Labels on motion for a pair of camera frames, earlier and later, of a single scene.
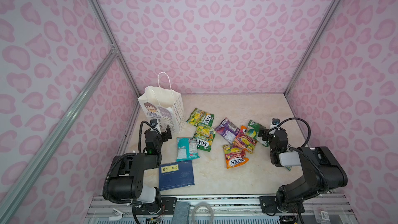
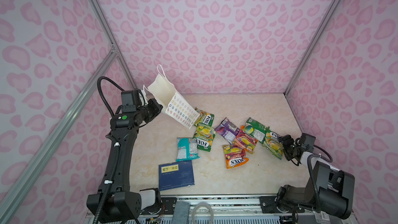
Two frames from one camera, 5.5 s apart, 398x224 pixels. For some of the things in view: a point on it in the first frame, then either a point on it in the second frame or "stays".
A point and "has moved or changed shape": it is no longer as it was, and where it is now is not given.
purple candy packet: x=228 y=130 stays
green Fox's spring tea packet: x=203 y=136 stays
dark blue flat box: x=175 y=175 stays
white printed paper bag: x=160 y=103 has moved or changed shape
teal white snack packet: x=186 y=149 stays
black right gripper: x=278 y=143 -> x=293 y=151
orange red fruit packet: x=244 y=141 stays
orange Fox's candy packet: x=234 y=156 stays
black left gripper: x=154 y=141 -> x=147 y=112
